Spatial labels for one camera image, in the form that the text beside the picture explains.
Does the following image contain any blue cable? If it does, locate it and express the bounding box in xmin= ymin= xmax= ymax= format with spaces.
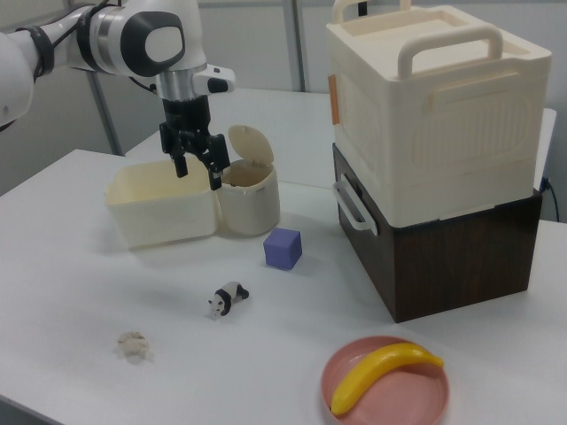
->
xmin=539 ymin=175 xmax=562 ymax=221

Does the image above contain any yellow toy banana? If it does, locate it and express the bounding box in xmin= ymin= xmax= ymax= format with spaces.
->
xmin=330 ymin=342 xmax=445 ymax=416

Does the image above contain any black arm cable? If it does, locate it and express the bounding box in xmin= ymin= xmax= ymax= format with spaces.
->
xmin=15 ymin=4 xmax=161 ymax=95

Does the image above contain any pink plate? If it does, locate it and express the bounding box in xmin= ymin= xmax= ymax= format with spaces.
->
xmin=321 ymin=335 xmax=452 ymax=425

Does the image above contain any purple cube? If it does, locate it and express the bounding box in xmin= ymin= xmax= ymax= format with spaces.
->
xmin=262 ymin=228 xmax=304 ymax=271

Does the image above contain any dark brown wooden box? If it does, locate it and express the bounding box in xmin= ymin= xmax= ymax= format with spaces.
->
xmin=331 ymin=141 xmax=544 ymax=327

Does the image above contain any cream toy cabinet with handles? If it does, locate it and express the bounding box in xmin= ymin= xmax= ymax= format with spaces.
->
xmin=325 ymin=0 xmax=554 ymax=222

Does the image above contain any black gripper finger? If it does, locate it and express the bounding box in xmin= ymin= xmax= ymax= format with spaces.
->
xmin=169 ymin=142 xmax=190 ymax=180
xmin=199 ymin=134 xmax=231 ymax=192

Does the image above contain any small cream trash can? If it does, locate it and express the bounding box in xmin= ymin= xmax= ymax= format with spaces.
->
xmin=216 ymin=124 xmax=281 ymax=238

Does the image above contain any cream rectangular plastic bin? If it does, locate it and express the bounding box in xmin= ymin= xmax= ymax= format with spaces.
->
xmin=105 ymin=158 xmax=219 ymax=251

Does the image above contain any panda toy figure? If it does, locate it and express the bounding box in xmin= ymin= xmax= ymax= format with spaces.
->
xmin=207 ymin=281 xmax=251 ymax=320

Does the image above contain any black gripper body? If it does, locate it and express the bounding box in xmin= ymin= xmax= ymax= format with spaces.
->
xmin=159 ymin=95 xmax=224 ymax=157

